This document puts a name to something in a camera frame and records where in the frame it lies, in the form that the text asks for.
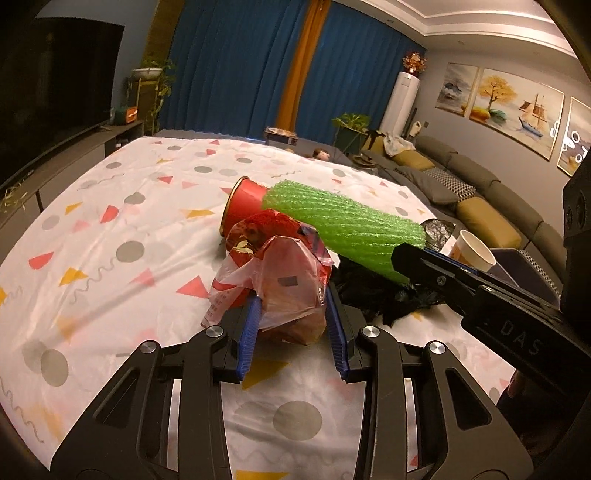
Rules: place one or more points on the dried grass stalks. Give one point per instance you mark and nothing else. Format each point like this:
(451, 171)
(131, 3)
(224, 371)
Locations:
(10, 196)

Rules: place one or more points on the grey television cabinet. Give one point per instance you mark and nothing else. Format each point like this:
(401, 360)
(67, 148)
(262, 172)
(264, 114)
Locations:
(69, 166)

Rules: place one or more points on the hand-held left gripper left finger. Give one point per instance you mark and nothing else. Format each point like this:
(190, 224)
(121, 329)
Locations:
(247, 341)

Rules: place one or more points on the red paper cup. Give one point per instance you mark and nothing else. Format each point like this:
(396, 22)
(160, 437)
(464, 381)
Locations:
(244, 203)

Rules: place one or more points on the black plastic bag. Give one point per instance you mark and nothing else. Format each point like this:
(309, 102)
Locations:
(364, 290)

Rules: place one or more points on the orange flower arrangement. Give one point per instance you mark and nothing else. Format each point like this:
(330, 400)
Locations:
(414, 63)

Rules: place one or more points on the orange curtain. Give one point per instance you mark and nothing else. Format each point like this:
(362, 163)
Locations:
(302, 69)

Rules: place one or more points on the black television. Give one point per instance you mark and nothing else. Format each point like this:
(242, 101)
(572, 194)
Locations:
(51, 92)

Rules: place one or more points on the purple sky painting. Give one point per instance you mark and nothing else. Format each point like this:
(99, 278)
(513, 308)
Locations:
(575, 138)

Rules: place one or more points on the printed cardboard box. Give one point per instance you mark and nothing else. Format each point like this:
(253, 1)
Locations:
(280, 136)

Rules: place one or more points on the orange box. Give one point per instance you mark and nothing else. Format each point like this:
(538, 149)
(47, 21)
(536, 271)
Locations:
(125, 115)

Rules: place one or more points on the orange printed paper cup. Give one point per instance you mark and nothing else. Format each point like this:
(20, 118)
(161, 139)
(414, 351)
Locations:
(471, 251)

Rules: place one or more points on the doll head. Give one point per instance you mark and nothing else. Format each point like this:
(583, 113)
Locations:
(321, 154)

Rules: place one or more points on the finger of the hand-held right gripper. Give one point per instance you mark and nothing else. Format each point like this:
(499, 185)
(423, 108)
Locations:
(415, 265)
(508, 288)

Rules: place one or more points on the wooden plant stand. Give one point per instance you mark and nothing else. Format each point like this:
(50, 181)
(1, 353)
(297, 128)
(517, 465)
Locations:
(143, 104)

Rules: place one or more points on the sailboat and tree painting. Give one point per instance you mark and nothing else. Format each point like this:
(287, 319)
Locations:
(517, 113)

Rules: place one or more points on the grey plastic bin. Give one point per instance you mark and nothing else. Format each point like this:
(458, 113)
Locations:
(508, 263)

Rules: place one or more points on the dark grey sofa cushion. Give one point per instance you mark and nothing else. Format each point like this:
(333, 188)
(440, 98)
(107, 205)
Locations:
(415, 182)

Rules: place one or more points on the grey sofa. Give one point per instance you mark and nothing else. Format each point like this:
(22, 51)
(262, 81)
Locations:
(489, 177)

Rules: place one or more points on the small landscape painting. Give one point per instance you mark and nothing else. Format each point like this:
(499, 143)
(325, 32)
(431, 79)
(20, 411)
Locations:
(456, 90)

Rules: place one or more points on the white plant bowl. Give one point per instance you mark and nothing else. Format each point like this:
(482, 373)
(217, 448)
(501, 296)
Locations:
(146, 74)

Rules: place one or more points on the leafy green plant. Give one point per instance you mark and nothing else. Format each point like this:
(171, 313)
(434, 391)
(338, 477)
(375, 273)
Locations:
(353, 121)

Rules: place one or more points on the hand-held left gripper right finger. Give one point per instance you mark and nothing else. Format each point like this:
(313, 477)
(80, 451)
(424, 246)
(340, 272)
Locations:
(337, 341)

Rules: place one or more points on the green foam net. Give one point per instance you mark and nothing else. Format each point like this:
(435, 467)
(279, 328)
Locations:
(341, 221)

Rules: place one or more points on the white standing air conditioner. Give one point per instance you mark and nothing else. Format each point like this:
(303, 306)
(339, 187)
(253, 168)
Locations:
(399, 104)

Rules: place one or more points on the black and white patterned cushion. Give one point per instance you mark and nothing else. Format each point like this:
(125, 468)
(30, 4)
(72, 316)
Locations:
(450, 182)
(545, 272)

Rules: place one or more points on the black garment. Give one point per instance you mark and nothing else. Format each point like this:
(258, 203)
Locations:
(373, 142)

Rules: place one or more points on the white garment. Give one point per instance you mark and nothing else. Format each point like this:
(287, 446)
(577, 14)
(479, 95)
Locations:
(398, 144)

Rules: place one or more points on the red and white plastic bag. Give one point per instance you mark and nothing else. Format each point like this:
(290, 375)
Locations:
(277, 286)

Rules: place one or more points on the trailing green plant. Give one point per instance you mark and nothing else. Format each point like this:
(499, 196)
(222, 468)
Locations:
(164, 87)

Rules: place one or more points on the dark green plant pot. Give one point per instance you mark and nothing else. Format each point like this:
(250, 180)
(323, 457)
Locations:
(352, 141)

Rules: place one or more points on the yellow sofa cushion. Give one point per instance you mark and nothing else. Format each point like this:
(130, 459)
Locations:
(487, 221)
(413, 159)

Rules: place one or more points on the patterned white tablecloth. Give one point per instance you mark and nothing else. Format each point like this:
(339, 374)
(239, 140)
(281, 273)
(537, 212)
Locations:
(138, 286)

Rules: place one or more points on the blue curtain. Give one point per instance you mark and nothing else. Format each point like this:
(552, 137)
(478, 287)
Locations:
(221, 69)
(360, 64)

